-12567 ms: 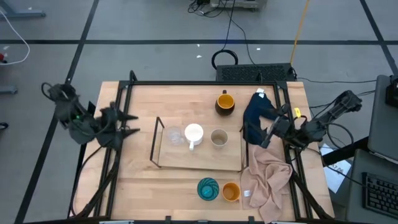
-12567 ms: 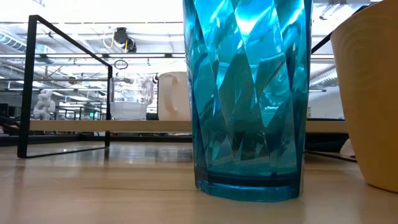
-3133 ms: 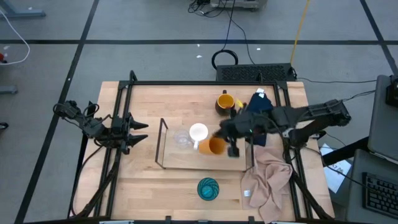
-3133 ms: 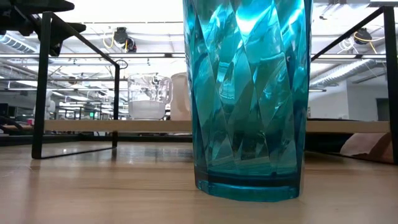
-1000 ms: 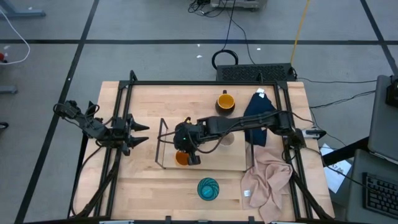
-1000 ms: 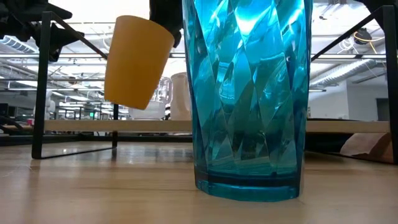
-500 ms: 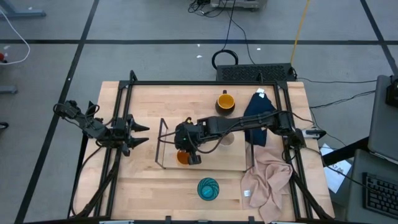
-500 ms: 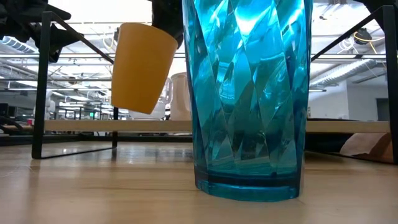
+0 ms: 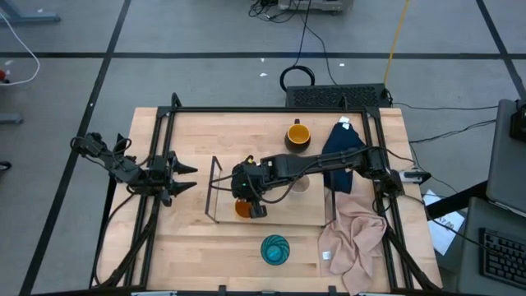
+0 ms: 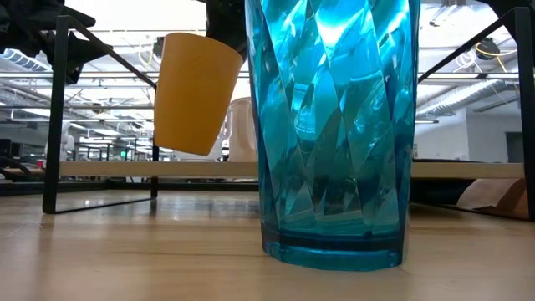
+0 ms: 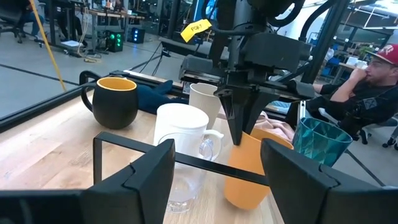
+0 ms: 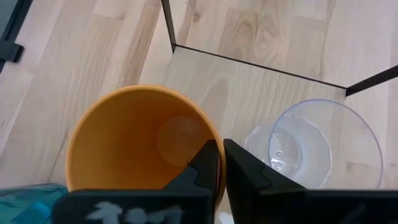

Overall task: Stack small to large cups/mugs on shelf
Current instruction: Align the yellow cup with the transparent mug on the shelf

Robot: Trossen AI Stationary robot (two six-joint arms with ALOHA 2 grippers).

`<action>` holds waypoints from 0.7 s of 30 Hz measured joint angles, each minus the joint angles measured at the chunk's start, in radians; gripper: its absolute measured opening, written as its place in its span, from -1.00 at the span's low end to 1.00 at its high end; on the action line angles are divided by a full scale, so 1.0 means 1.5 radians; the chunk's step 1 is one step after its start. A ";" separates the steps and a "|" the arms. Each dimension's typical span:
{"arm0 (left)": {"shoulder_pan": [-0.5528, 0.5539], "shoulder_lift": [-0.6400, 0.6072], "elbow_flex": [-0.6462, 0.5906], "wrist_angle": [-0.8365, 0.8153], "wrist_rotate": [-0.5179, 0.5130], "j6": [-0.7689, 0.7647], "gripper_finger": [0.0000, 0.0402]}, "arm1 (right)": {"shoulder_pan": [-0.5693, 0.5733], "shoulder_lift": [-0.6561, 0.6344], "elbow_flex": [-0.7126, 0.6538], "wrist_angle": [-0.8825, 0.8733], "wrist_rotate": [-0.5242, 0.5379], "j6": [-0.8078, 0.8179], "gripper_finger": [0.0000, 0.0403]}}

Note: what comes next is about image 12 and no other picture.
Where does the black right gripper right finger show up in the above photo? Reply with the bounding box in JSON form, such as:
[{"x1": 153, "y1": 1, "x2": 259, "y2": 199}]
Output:
[{"x1": 223, "y1": 138, "x2": 398, "y2": 224}]

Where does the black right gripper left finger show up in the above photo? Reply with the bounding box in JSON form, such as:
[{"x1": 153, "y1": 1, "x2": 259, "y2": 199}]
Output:
[{"x1": 52, "y1": 139, "x2": 220, "y2": 224}]

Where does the orange plastic cup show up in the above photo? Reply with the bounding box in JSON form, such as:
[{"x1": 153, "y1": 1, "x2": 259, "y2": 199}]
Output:
[{"x1": 65, "y1": 84, "x2": 226, "y2": 207}]

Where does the clear plastic cup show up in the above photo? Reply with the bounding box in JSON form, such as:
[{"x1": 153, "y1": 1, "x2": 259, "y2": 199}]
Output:
[{"x1": 244, "y1": 98, "x2": 384, "y2": 190}]

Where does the teal swirled bowl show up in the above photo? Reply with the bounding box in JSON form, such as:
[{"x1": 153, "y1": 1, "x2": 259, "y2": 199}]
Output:
[{"x1": 0, "y1": 183, "x2": 70, "y2": 224}]

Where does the wooden shelf with black frame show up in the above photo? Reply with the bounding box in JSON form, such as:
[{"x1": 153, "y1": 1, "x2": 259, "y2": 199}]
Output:
[{"x1": 138, "y1": 0, "x2": 398, "y2": 224}]

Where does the black aluminium rig frame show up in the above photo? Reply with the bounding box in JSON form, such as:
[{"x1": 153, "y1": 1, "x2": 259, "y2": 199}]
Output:
[{"x1": 0, "y1": 0, "x2": 34, "y2": 74}]

